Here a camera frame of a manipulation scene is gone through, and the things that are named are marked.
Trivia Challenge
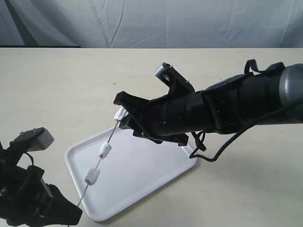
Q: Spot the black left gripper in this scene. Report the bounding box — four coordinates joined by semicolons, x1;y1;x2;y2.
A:
0;142;82;226

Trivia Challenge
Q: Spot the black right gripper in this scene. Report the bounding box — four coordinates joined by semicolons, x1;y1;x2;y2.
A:
113;91;206;146

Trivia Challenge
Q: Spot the thin metal skewer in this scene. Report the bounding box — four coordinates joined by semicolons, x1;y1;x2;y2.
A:
77;122;118;207

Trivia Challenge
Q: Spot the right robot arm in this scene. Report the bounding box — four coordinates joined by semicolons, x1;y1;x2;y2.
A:
114;62;303;146

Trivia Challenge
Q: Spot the white rectangular plastic tray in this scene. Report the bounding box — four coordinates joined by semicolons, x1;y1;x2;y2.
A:
65;129;196;222

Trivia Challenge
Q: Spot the white backdrop cloth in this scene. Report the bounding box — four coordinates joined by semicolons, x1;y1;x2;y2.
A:
0;0;303;48

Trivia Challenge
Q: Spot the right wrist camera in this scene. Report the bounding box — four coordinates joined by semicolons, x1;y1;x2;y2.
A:
155;62;195;97

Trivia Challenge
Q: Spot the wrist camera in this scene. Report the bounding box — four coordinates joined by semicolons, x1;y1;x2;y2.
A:
155;62;195;97
10;127;54;152

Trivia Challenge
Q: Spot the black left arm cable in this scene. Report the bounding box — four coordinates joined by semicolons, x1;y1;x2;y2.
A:
22;151;36;167

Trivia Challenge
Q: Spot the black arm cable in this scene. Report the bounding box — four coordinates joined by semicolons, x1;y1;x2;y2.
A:
22;151;36;167
188;59;303;163

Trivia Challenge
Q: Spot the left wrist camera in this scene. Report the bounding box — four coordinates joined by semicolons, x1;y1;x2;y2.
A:
10;127;54;152

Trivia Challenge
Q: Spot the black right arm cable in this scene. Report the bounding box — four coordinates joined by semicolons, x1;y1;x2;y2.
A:
188;59;303;163

